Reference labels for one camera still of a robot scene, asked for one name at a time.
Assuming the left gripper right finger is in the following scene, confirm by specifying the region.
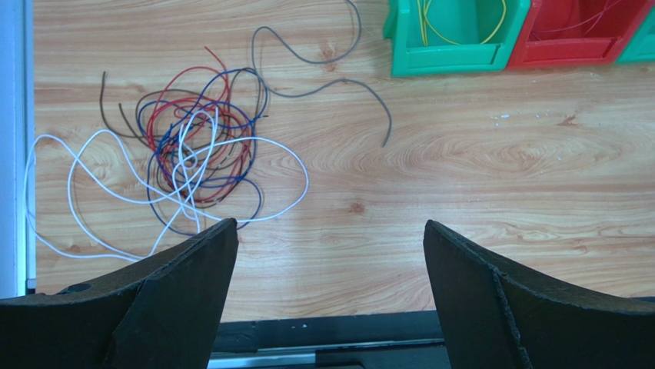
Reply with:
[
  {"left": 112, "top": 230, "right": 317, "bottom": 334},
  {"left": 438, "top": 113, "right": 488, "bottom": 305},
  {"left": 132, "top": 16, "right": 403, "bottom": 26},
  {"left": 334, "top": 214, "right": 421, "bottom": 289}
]
[{"left": 423, "top": 221, "right": 654, "bottom": 368}]

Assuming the left green plastic bin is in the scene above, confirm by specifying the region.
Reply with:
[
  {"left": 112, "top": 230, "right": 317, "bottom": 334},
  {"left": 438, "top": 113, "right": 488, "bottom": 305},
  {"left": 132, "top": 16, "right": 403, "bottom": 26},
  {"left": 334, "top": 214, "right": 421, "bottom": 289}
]
[{"left": 383, "top": 0, "right": 530, "bottom": 77}]

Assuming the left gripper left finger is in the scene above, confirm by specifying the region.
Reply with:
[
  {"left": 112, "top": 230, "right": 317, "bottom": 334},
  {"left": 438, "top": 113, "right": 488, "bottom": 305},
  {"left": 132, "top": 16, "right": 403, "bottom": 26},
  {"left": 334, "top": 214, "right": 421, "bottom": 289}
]
[{"left": 1, "top": 219, "right": 238, "bottom": 368}]

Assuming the right green plastic bin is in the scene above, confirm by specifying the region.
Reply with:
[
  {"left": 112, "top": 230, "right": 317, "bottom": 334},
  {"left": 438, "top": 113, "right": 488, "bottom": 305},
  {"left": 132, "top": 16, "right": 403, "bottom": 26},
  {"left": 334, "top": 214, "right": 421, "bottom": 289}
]
[{"left": 617, "top": 8, "right": 654, "bottom": 64}]

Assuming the red plastic bin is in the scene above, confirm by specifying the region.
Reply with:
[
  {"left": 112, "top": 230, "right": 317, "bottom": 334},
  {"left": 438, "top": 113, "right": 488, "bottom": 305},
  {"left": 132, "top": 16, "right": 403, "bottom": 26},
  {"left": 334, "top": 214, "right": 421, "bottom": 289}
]
[{"left": 507, "top": 1, "right": 654, "bottom": 69}]

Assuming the green plastic bin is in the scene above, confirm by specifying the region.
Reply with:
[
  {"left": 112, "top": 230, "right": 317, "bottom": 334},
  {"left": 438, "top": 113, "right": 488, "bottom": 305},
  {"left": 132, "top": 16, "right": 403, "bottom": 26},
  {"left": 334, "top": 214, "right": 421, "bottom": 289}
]
[
  {"left": 383, "top": 0, "right": 530, "bottom": 77},
  {"left": 617, "top": 8, "right": 654, "bottom": 64}
]

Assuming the white wire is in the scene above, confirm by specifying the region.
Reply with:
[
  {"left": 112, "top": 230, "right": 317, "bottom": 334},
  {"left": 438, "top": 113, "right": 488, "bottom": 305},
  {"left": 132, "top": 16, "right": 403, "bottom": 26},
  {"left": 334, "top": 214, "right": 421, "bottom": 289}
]
[{"left": 22, "top": 107, "right": 310, "bottom": 263}]

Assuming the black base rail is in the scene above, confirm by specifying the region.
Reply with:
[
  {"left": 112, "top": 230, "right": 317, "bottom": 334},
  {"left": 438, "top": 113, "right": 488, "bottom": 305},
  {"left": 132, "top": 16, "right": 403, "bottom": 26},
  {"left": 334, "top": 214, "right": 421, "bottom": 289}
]
[{"left": 208, "top": 311, "right": 451, "bottom": 368}]

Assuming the red wire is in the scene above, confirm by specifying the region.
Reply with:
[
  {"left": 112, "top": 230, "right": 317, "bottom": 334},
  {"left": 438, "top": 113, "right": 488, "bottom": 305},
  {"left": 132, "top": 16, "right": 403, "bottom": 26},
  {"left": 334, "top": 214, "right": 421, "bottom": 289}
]
[
  {"left": 529, "top": 0, "right": 625, "bottom": 42},
  {"left": 145, "top": 45, "right": 254, "bottom": 206}
]

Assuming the yellow wire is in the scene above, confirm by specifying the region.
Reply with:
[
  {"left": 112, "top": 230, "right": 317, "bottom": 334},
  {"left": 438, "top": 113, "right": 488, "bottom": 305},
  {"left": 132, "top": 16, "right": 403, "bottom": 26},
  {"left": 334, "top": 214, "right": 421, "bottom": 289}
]
[{"left": 417, "top": 0, "right": 507, "bottom": 47}]

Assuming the blue wire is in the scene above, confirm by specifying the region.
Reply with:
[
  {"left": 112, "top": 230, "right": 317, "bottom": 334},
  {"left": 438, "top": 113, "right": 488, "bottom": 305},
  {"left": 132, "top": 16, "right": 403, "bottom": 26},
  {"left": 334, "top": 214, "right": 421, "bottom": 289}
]
[{"left": 137, "top": 68, "right": 270, "bottom": 238}]

